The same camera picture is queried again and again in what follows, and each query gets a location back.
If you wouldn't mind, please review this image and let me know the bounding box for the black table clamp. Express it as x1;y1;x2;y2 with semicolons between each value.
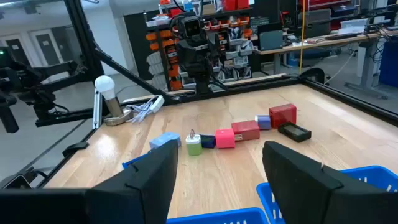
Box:
62;141;90;158

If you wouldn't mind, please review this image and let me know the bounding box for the white bulb table lamp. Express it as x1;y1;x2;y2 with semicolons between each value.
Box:
94;75;134;127

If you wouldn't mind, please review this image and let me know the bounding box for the yellow hanging cable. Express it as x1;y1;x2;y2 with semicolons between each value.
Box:
298;0;308;74

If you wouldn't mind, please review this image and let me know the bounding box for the purple and white charger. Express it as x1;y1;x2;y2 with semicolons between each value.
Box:
254;114;272;131

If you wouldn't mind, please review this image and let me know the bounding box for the grey door with window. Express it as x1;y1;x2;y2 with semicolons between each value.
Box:
30;29;65;68
0;34;32;68

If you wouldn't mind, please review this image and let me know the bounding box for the silver aluminium bar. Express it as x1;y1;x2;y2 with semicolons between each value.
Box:
92;89;103;130

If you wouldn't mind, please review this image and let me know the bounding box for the grey-green equipment box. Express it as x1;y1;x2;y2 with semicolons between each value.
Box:
257;23;284;52

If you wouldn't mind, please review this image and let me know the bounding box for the large blue container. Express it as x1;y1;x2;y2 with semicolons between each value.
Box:
378;40;398;88

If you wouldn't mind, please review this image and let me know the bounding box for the red cube charger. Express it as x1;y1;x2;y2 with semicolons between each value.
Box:
268;103;298;129

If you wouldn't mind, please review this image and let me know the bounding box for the black aluminium table frame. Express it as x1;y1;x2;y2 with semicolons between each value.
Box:
34;0;398;188

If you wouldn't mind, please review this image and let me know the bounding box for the black digital clock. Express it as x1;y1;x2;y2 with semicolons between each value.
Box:
277;122;312;143

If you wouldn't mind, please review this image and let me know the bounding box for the light blue large charger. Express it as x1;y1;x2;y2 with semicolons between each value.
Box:
149;131;182;150

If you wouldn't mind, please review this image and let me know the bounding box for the green and white charger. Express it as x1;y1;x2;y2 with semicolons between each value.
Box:
185;129;203;156

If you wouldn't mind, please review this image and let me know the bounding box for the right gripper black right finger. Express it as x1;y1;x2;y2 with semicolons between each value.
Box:
262;141;374;224

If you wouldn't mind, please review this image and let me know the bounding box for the wooden workshop desk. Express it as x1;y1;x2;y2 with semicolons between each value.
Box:
256;29;398;94

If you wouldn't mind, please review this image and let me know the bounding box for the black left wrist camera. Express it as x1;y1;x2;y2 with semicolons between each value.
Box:
182;15;203;40

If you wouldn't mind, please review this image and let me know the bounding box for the black flat device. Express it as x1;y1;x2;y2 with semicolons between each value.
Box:
0;169;47;190

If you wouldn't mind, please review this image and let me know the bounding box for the pink USB charger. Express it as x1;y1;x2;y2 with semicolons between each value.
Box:
215;128;243;149

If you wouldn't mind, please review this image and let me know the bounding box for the storage rack with orange bins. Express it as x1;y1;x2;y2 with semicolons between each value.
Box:
124;0;259;93

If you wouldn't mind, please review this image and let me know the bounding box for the white cable with switch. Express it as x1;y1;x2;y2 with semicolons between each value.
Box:
126;95;165;124

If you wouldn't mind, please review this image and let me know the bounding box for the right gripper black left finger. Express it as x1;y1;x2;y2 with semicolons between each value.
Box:
86;139;179;224

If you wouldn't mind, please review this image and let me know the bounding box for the dark blue small clock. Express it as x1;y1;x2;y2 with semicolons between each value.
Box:
200;134;217;149

